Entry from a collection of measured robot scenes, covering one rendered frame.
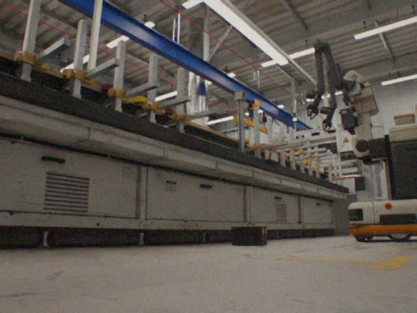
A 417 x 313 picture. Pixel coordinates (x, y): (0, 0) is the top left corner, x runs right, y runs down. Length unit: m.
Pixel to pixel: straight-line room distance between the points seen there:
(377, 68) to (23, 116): 10.75
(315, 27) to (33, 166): 8.02
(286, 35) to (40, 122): 8.17
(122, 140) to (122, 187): 0.37
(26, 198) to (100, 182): 0.43
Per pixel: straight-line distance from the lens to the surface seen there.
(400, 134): 2.69
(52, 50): 1.53
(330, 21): 9.00
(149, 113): 2.02
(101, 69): 1.66
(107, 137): 1.81
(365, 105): 2.97
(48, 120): 1.65
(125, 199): 2.13
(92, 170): 2.00
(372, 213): 2.58
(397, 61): 11.52
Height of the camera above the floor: 0.10
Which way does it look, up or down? 13 degrees up
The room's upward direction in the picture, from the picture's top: straight up
